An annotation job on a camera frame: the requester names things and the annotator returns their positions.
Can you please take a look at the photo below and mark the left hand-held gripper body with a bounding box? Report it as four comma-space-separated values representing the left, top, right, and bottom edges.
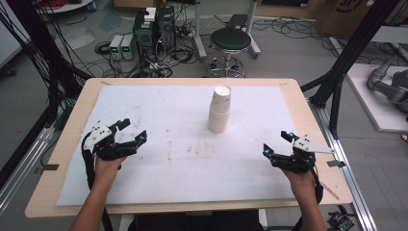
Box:
83, 119, 140, 162

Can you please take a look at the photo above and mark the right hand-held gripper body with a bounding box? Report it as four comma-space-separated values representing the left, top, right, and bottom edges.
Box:
270, 134, 335, 175

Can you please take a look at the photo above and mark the stack of white paper cups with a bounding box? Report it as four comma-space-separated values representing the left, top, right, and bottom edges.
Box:
207, 107, 231, 135

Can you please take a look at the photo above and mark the person's right hand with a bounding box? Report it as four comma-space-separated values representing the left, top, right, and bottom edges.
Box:
281, 167, 318, 192

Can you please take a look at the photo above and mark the person's left hand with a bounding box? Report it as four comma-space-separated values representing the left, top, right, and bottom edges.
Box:
92, 154, 128, 193

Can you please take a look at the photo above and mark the wooden table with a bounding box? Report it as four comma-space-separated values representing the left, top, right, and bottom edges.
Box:
24, 77, 354, 218

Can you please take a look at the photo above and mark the white table mat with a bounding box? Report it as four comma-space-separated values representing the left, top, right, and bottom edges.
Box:
56, 84, 298, 207

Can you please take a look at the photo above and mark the green circuit board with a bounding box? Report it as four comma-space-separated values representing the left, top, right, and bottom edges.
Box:
326, 211, 356, 231

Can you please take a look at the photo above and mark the grey bench power supply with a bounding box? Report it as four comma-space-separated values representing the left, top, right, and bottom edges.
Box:
109, 34, 124, 61
120, 34, 135, 61

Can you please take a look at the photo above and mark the white floor platform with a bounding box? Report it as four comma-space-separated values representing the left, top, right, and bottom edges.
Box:
345, 63, 408, 133

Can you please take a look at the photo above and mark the black computer tower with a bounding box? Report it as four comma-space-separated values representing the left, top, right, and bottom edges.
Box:
132, 9, 159, 64
156, 5, 177, 52

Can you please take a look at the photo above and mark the person's dark clothing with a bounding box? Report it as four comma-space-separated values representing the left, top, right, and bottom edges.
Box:
128, 210, 265, 231

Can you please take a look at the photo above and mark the black round stool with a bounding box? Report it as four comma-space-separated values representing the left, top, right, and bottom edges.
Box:
205, 27, 253, 79

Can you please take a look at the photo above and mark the small white box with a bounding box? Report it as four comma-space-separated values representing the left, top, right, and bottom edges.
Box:
143, 7, 157, 23

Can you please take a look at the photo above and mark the brown cardboard box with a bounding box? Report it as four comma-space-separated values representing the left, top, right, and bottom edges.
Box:
314, 0, 408, 40

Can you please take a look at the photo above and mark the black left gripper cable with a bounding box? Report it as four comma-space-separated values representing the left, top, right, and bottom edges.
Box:
80, 132, 114, 231

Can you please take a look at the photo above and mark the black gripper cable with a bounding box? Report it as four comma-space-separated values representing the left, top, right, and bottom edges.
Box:
80, 132, 114, 231
294, 165, 325, 231

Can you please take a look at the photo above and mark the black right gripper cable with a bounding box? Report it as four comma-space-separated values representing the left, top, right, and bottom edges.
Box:
294, 165, 325, 231

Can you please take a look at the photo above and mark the aluminium floor rail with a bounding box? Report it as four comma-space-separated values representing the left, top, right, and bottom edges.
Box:
308, 99, 379, 231
0, 126, 56, 215

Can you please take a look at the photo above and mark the tangle of floor cables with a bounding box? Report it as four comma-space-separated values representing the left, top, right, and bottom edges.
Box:
94, 38, 198, 79

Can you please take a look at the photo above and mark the black metal frame with cables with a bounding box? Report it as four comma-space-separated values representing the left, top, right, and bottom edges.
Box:
0, 0, 92, 129

